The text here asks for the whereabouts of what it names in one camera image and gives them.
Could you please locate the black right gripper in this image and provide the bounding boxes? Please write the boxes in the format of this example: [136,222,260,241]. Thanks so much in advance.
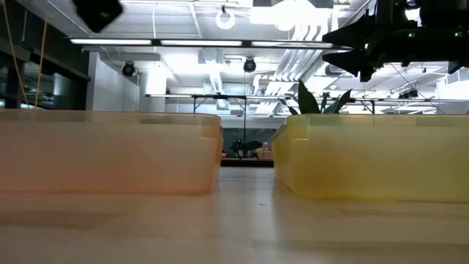
[322,0,469,82]

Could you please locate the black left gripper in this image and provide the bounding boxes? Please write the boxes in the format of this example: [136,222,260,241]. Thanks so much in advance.
[73,0,124,33]

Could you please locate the translucent yellow plastic bin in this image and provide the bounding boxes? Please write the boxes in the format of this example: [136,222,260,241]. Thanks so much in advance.
[270,113,469,203]

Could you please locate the translucent orange plastic bin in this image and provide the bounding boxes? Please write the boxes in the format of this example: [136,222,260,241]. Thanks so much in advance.
[0,109,224,196]

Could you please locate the long ceiling light fixture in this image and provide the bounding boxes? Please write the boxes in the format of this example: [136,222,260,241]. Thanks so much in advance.
[69,37,352,51]

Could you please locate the green spiky-leaf plant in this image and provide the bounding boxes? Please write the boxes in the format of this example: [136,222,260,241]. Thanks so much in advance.
[278,79,353,115]

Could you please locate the brown cardboard boxes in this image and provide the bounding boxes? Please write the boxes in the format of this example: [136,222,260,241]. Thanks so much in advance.
[255,146,274,161]

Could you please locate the yellow extension cable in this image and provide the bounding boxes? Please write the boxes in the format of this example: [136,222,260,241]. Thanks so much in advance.
[1,0,29,108]
[34,21,48,108]

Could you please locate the white ring lamp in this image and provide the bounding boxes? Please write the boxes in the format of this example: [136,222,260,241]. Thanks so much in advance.
[215,9,237,31]

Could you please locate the black aluminium rig frame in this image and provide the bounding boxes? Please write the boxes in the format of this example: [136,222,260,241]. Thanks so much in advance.
[221,157,275,168]

